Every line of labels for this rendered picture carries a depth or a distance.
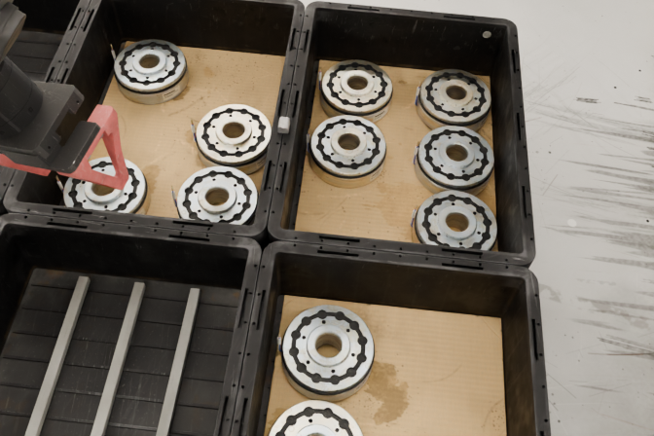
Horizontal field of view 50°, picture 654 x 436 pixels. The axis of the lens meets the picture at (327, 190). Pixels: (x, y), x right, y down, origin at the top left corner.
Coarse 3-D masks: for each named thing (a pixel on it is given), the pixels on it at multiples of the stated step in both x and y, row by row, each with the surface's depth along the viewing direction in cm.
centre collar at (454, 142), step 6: (456, 138) 94; (444, 144) 93; (450, 144) 93; (456, 144) 93; (462, 144) 93; (468, 144) 93; (438, 150) 93; (444, 150) 93; (468, 150) 93; (444, 156) 92; (468, 156) 92; (474, 156) 92; (444, 162) 92; (450, 162) 91; (456, 162) 91; (462, 162) 92; (468, 162) 92; (456, 168) 91; (462, 168) 92
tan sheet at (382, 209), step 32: (320, 64) 106; (384, 128) 99; (416, 128) 99; (480, 128) 100; (320, 192) 93; (352, 192) 93; (384, 192) 93; (416, 192) 93; (320, 224) 90; (352, 224) 90; (384, 224) 90
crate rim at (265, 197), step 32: (96, 0) 98; (224, 0) 99; (256, 0) 99; (288, 0) 99; (64, 64) 90; (288, 64) 92; (288, 96) 89; (128, 224) 77; (160, 224) 77; (192, 224) 78; (224, 224) 77; (256, 224) 78
